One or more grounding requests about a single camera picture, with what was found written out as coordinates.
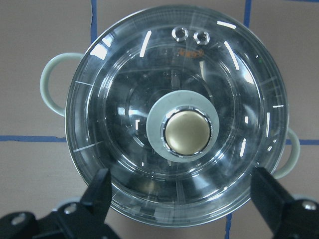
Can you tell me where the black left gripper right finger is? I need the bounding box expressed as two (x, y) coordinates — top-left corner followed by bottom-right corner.
(250, 167), (319, 239)

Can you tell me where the pale green cooking pot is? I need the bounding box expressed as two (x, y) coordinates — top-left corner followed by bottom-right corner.
(39, 4), (301, 222)

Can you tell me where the glass pot lid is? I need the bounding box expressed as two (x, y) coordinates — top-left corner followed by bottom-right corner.
(65, 5), (290, 222)

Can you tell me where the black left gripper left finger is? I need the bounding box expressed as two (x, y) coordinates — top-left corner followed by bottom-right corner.
(37, 168), (119, 239)

